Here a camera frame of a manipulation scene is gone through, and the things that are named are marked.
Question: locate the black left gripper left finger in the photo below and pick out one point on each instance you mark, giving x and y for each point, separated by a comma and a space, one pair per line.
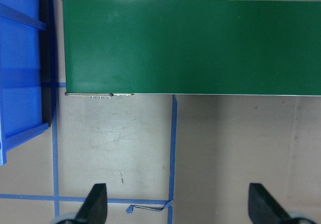
94, 208

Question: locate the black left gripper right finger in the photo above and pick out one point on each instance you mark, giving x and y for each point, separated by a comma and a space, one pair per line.
262, 206

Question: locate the blue left storage bin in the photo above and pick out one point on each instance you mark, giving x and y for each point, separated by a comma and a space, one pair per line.
21, 92

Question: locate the green conveyor belt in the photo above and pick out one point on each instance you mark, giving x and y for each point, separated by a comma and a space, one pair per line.
211, 47

